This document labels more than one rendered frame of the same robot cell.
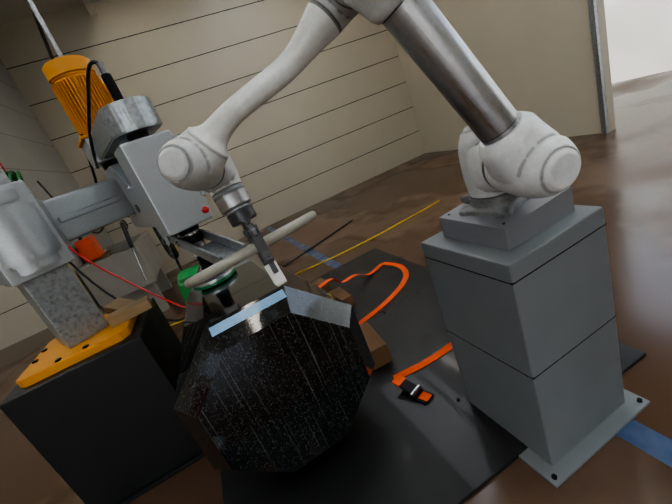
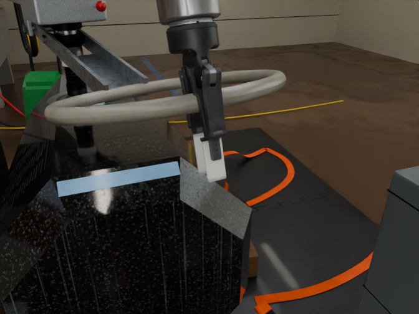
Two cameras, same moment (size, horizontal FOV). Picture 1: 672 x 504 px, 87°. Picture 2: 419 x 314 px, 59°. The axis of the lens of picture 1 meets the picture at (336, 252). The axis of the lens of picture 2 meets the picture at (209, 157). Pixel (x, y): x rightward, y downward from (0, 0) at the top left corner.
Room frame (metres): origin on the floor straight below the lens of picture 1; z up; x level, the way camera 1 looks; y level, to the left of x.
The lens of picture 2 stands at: (0.42, 0.21, 1.25)
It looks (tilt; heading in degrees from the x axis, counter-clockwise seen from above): 27 degrees down; 357
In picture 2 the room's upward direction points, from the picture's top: straight up
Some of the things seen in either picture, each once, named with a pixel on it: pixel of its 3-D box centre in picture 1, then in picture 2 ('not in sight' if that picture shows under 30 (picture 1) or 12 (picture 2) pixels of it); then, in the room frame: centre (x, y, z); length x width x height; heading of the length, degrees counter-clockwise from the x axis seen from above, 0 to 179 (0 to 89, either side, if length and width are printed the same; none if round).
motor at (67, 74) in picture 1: (89, 100); not in sight; (2.29, 0.97, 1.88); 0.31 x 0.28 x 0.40; 123
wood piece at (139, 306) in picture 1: (130, 310); not in sight; (1.78, 1.10, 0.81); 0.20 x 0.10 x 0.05; 114
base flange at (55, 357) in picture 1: (87, 337); not in sight; (1.76, 1.36, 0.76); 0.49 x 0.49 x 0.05; 16
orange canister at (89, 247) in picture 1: (90, 247); not in sight; (4.33, 2.67, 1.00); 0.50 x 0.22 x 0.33; 17
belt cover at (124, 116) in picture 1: (121, 140); not in sight; (2.03, 0.81, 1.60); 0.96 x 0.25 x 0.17; 33
